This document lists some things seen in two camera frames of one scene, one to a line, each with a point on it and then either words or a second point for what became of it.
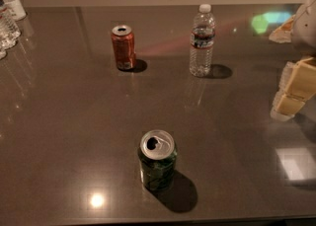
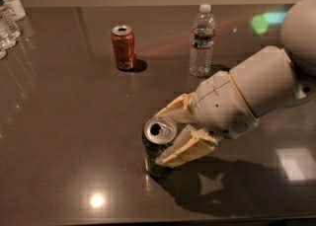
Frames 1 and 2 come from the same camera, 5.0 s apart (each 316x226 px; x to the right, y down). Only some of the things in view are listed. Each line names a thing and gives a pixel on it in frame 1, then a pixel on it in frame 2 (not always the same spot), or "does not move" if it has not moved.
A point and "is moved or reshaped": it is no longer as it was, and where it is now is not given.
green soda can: [157, 155] is moved or reshaped
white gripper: [305, 31] to [218, 105]
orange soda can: [123, 44] does not move
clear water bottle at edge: [9, 32] does not move
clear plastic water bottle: [201, 44] does not move
